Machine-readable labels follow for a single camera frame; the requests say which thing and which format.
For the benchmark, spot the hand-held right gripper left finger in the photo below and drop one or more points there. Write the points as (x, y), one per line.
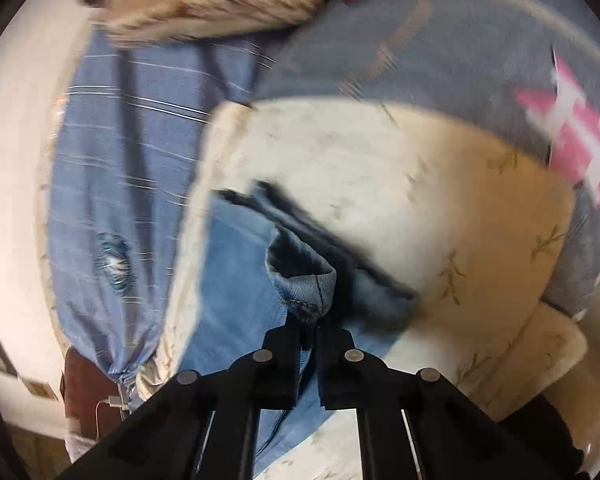
(280, 375)

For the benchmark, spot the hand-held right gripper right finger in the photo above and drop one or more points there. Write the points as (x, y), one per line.
(335, 375)

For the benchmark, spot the blue denim pants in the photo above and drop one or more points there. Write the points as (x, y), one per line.
(240, 280)

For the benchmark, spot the brown wooden nightstand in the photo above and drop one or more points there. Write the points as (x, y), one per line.
(80, 385)

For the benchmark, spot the cream floral quilt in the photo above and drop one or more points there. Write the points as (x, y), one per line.
(405, 185)

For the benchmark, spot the dark cloth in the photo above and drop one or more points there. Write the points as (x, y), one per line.
(545, 430)

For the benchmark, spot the blue striped bed sheet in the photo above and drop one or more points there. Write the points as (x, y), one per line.
(130, 160)

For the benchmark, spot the grey blanket with pink star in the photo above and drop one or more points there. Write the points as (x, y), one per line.
(455, 50)

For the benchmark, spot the beige striped pillow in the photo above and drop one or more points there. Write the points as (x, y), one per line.
(260, 15)

